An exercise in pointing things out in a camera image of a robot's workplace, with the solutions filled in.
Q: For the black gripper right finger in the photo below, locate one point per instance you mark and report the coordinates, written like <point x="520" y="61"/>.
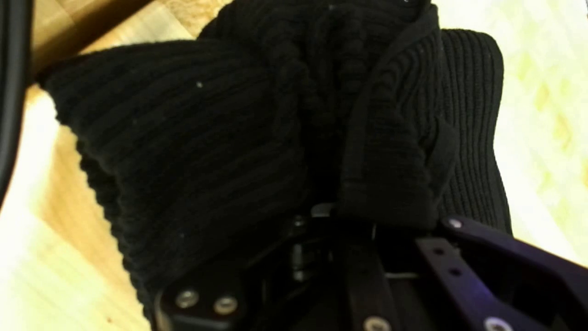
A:
<point x="502" y="277"/>

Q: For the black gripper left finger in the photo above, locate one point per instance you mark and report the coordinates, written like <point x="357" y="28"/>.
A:
<point x="203" y="300"/>

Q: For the black knitted cloth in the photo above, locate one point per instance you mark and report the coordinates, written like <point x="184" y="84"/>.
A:
<point x="258" y="135"/>

